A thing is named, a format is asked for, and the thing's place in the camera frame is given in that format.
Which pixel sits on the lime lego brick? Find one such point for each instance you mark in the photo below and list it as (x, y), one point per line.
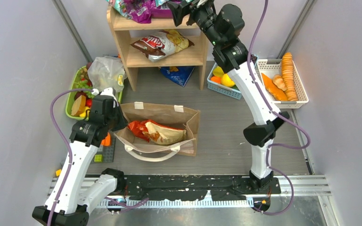
(98, 158)

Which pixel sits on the white bread basket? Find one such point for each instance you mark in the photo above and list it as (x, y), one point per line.
(271, 67)

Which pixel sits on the magenta snack bag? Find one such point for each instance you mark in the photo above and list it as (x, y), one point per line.
(159, 9)

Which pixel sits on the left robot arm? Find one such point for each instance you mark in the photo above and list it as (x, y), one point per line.
(67, 205)

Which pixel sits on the blue snack bag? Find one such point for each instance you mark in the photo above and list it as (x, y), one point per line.
(180, 75)

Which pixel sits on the orange bread loaf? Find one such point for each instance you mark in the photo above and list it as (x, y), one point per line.
(277, 93)

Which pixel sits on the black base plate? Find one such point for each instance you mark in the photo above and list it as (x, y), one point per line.
(192, 187)

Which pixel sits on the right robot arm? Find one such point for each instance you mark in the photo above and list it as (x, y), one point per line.
(222, 29)

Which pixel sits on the brown burlap grocery bag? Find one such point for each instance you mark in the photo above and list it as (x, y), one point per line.
(176, 116)

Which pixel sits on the purple snack bag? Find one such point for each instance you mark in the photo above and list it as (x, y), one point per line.
(137, 10)

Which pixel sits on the wooden shelf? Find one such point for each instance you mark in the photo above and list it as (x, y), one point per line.
(126, 31)

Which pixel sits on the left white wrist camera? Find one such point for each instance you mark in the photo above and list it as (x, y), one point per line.
(105, 92)

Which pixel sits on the orange curved toy track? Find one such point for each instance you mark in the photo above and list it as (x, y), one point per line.
(106, 141)

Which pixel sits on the green grape bunch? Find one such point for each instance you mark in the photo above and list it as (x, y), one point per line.
(84, 84)

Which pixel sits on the orange snack bag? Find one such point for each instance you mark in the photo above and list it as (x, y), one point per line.
(150, 130)

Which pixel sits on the small croissant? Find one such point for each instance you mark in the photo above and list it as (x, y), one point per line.
(279, 82)

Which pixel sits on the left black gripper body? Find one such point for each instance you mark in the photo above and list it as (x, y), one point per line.
(118, 121)

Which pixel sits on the clear plastic bag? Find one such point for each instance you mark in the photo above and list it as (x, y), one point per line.
(107, 72)

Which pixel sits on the stacked round crackers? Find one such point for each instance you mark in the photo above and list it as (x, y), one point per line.
(287, 69)

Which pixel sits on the green fruit tray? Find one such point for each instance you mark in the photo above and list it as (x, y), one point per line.
(79, 75)

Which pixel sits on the Chuba chips bag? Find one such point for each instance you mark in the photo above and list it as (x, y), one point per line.
(162, 44)

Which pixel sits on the blue fruit basket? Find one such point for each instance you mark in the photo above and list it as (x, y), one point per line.
(228, 91)

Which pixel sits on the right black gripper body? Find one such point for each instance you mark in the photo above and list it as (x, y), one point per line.
(186, 11)

